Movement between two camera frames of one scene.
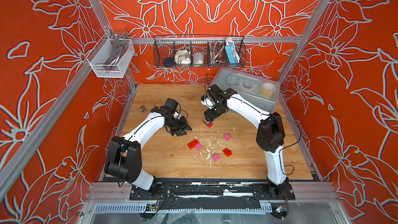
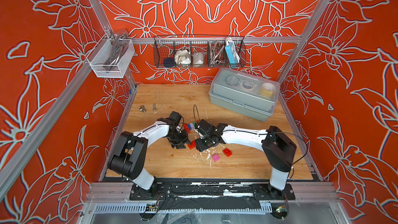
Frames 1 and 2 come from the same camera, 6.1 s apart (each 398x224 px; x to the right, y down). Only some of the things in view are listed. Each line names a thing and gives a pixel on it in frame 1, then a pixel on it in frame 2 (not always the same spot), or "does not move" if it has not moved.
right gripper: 209,116 -> 199,147
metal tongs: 119,46 does not move
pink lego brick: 215,157 does not move
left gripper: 184,127 -> 184,140
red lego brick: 227,152 does not move
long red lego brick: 192,144 does not move
